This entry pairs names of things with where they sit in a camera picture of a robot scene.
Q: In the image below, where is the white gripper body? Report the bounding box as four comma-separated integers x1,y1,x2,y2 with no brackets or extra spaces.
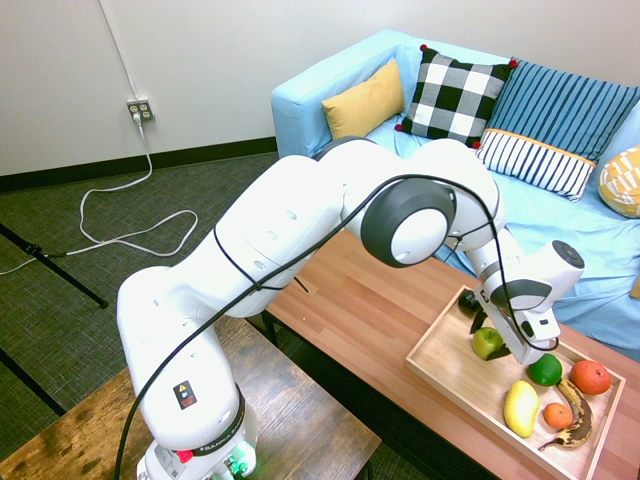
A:
487,305,547,366

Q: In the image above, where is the green apple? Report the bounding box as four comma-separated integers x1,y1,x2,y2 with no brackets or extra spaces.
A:
471,327,505,360

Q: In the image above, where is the wooden serving tray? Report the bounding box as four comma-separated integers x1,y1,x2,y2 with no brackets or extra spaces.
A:
403,284,627,480

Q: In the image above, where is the green lime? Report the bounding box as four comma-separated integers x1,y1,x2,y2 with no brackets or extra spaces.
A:
527,353,564,387

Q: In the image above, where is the yellow mango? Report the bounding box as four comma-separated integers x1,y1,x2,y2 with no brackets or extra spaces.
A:
503,379,541,439

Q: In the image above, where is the small orange mandarin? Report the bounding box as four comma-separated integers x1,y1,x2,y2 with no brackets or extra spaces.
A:
542,402,574,430

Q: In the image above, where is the large orange fruit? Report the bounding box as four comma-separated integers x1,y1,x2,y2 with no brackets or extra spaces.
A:
568,359,612,396

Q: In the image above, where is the overripe spotted banana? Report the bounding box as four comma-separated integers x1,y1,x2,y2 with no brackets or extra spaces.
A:
537,378,595,451

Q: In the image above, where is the reddish wooden coffee table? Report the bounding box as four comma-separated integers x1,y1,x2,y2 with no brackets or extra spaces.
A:
259,229,640,480

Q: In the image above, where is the white navy striped pillow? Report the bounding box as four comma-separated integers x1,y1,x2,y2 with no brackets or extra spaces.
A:
474,128,597,203

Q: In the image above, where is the yellow patterned bolster pillow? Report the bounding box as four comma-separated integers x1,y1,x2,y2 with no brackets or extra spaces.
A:
598,144,640,219

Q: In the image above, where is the rustic dark wood table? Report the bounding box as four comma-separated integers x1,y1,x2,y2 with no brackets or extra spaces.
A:
0,315,382,480

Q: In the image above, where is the black white checkered pillow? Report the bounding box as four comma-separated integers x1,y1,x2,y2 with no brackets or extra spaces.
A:
394,43,519,150

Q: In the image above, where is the blue striped pillow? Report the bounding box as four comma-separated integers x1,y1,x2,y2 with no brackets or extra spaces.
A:
484,58,640,164

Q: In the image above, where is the plain mustard pillow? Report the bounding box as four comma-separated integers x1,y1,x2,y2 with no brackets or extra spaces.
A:
320,58,406,141

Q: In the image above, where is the light blue sofa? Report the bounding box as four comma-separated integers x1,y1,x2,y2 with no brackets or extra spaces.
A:
270,28,640,364

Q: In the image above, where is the black tripod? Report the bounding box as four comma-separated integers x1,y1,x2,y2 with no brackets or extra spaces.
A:
0,222,110,417

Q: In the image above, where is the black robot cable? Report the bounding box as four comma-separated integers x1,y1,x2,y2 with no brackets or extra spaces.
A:
113,173,560,480

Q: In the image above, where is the white extension cord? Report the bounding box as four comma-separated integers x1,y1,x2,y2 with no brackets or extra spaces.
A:
0,112,199,277

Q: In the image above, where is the wall power outlet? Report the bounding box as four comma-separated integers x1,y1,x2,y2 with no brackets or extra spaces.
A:
126,98,156,124

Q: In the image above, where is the white wall conduit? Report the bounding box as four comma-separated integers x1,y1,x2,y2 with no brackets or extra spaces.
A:
97,0,139,101

